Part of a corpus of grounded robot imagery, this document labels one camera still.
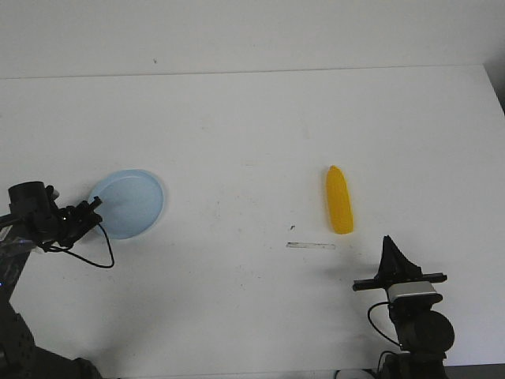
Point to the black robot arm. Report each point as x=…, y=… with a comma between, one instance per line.
x=35, y=221
x=423, y=336

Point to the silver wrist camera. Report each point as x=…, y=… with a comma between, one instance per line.
x=409, y=290

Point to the clear tape strip on table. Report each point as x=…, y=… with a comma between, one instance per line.
x=310, y=245

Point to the yellow toy corn cob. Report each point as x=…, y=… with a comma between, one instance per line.
x=338, y=202

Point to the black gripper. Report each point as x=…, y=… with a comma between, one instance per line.
x=393, y=261
x=76, y=221

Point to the light blue round plate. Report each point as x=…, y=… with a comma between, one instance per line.
x=132, y=202

